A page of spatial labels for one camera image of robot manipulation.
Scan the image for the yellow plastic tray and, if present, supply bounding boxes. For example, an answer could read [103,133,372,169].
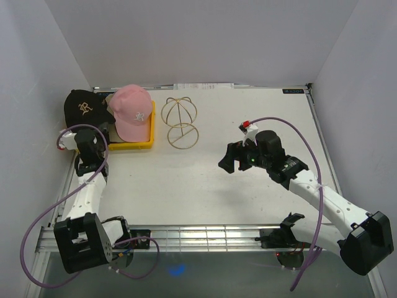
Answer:
[74,99,156,151]

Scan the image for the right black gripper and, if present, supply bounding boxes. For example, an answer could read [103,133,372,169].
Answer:
[218,136,270,174]

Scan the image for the beige baseball cap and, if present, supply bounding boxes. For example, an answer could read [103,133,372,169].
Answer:
[102,93,124,143]

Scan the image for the white paper label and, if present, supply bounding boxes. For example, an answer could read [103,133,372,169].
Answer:
[173,83,234,90]

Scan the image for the aluminium front rail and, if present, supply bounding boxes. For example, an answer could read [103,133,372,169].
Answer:
[35,225,311,253]

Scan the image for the black cap gold logo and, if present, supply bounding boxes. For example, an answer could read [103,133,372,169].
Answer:
[64,89,115,127]

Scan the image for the gold wire hat stand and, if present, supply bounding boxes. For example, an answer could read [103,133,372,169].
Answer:
[160,96,200,150]

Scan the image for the pink baseball cap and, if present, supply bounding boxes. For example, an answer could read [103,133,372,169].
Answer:
[110,84,153,143]

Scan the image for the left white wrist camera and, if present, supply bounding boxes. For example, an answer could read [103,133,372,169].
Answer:
[56,130,78,150]

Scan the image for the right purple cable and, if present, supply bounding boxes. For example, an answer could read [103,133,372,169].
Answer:
[251,116,326,292]

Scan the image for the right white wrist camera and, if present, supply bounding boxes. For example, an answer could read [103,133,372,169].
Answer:
[239,120,259,147]

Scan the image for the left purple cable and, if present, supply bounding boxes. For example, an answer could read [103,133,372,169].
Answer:
[19,124,161,289]

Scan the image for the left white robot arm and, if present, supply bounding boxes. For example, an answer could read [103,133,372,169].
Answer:
[53,122,132,274]

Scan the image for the purple cable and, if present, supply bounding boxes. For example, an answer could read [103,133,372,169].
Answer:
[19,124,161,289]
[251,116,326,292]

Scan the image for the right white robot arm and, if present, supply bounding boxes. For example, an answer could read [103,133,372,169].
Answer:
[218,129,394,276]

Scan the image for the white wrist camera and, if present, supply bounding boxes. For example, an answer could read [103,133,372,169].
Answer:
[56,130,78,150]
[239,120,259,147]

